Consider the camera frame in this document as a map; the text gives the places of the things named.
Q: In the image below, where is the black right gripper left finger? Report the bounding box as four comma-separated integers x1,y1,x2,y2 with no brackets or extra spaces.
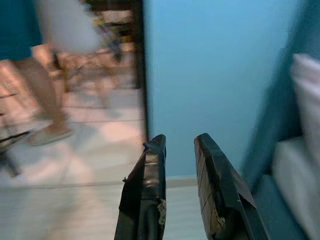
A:
114,133,168,240

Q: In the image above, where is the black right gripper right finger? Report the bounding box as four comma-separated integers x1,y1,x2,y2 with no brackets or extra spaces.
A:
193,132,270,240

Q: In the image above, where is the teal bed base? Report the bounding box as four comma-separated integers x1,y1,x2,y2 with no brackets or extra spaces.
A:
247,172,320,240

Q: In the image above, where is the mattress with cream sheet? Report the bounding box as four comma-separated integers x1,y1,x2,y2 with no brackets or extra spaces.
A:
271,52,320,226

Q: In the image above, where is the teal upholstered headboard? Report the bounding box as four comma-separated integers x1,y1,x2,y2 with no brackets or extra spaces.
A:
241,24,320,181

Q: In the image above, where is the brown wooden furniture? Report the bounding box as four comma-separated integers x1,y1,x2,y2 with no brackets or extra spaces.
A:
49,0,141,108

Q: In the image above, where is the person in grey shorts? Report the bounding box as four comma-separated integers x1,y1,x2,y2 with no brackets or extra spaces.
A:
0,0,116,147

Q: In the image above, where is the black door frame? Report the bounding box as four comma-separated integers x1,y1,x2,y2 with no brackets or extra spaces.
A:
131,0,151,141

